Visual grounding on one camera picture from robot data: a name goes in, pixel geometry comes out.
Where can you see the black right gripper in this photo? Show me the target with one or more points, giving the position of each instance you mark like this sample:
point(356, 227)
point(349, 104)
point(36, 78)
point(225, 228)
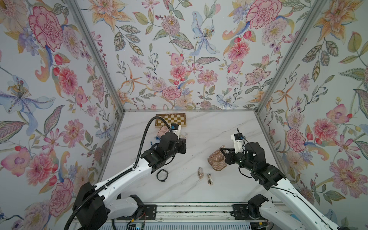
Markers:
point(228, 155)

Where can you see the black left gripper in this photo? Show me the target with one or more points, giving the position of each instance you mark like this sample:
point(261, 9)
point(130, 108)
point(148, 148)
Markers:
point(180, 145)

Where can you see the brown striped cloth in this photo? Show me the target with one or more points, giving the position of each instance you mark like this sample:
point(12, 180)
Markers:
point(217, 160)

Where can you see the blue translucent wristwatch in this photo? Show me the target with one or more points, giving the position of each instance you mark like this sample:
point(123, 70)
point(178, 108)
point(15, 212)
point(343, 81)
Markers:
point(154, 141)

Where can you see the black band wristwatch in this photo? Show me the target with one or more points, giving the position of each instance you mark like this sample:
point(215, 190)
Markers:
point(162, 175)

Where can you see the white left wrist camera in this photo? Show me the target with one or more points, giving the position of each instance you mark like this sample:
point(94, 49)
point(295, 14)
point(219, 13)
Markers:
point(176, 129)

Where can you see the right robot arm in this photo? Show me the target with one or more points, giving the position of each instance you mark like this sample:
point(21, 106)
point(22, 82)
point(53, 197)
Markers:
point(306, 216)

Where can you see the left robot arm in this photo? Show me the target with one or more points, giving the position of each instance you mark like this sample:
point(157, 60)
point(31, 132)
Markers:
point(96, 204)

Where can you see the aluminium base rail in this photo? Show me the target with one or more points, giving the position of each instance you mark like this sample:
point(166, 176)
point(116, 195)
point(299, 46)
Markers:
point(192, 216)

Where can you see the wooden chessboard box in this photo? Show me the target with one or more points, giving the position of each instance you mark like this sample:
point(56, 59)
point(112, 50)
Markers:
point(177, 118)

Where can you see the pink toy music box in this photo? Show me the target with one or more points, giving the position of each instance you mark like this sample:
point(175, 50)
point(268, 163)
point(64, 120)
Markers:
point(163, 130)

